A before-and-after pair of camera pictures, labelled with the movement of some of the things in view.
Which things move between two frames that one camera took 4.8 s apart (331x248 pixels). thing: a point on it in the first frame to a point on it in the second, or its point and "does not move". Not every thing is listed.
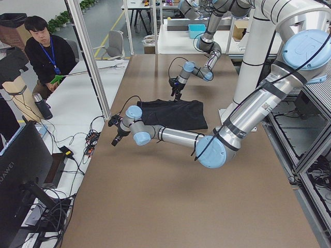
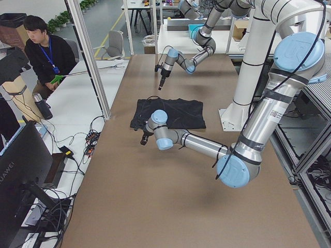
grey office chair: x=115 y=49 does not move
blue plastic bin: x=196 y=29 does not move
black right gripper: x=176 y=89 to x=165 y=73
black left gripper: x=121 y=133 to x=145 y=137
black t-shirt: x=174 y=114 does not move
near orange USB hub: x=89 y=150 does not move
